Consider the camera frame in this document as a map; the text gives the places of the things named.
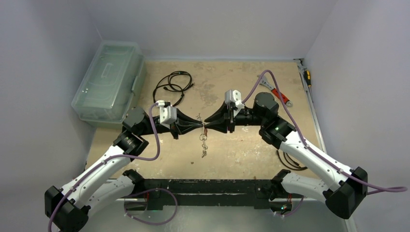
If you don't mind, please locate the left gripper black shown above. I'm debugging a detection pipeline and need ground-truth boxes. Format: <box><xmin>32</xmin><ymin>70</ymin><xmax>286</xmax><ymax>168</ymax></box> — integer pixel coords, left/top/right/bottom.
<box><xmin>138</xmin><ymin>108</ymin><xmax>203</xmax><ymax>139</ymax></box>

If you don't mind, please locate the grey metal key organiser ring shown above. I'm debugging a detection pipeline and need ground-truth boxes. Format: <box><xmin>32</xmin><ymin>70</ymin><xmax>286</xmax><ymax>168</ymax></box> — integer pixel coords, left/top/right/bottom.
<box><xmin>196</xmin><ymin>113</ymin><xmax>209</xmax><ymax>159</ymax></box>

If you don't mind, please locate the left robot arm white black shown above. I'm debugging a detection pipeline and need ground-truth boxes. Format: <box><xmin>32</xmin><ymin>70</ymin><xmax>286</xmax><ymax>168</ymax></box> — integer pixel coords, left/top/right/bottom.
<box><xmin>44</xmin><ymin>101</ymin><xmax>203</xmax><ymax>232</ymax></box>

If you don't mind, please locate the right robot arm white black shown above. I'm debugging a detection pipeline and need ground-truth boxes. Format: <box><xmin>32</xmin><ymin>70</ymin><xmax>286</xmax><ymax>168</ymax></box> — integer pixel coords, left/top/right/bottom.
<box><xmin>205</xmin><ymin>90</ymin><xmax>368</xmax><ymax>219</ymax></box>

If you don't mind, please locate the clear plastic storage box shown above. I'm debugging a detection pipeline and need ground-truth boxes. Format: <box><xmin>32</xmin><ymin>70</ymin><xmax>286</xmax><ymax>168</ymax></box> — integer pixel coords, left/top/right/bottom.
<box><xmin>71</xmin><ymin>41</ymin><xmax>146</xmax><ymax>130</ymax></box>

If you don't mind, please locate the yellow black screwdriver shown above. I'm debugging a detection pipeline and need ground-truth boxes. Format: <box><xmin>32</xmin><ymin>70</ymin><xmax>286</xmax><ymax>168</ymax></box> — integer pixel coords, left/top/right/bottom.
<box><xmin>303</xmin><ymin>70</ymin><xmax>311</xmax><ymax>88</ymax></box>

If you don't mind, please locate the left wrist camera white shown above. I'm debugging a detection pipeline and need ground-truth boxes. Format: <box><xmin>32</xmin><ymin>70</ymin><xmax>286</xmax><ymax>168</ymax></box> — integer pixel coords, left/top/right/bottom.
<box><xmin>156</xmin><ymin>100</ymin><xmax>177</xmax><ymax>128</ymax></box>

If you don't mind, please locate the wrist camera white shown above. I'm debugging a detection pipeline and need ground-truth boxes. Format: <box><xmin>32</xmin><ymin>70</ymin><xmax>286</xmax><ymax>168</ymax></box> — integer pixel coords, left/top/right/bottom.
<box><xmin>224</xmin><ymin>89</ymin><xmax>245</xmax><ymax>111</ymax></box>
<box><xmin>156</xmin><ymin>100</ymin><xmax>177</xmax><ymax>128</ymax></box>

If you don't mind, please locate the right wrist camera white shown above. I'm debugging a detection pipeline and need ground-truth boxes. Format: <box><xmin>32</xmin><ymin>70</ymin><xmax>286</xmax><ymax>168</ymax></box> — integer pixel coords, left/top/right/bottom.
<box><xmin>224</xmin><ymin>89</ymin><xmax>245</xmax><ymax>111</ymax></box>

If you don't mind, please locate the black coiled usb cable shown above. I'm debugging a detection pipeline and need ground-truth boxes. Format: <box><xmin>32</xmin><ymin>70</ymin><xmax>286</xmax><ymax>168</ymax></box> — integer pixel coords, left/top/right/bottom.
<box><xmin>152</xmin><ymin>71</ymin><xmax>195</xmax><ymax>108</ymax></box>

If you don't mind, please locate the red handled adjustable wrench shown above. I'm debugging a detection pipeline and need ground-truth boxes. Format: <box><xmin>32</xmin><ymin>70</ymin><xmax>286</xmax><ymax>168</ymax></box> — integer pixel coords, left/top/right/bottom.
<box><xmin>257</xmin><ymin>75</ymin><xmax>293</xmax><ymax>107</ymax></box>

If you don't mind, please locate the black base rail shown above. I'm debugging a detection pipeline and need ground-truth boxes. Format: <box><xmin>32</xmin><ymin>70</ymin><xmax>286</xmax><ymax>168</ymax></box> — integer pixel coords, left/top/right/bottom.
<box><xmin>129</xmin><ymin>179</ymin><xmax>289</xmax><ymax>210</ymax></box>

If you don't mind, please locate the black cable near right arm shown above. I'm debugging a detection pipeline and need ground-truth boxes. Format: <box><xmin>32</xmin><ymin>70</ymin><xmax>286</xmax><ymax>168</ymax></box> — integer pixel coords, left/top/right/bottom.
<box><xmin>276</xmin><ymin>149</ymin><xmax>309</xmax><ymax>171</ymax></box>

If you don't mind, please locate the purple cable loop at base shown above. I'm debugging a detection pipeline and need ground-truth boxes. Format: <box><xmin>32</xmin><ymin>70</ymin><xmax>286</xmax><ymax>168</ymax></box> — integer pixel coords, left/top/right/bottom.
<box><xmin>123</xmin><ymin>186</ymin><xmax>179</xmax><ymax>225</ymax></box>

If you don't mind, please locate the aluminium frame rail right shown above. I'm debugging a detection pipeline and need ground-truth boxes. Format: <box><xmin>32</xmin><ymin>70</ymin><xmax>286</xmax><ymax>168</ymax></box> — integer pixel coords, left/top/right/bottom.
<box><xmin>294</xmin><ymin>59</ymin><xmax>327</xmax><ymax>153</ymax></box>

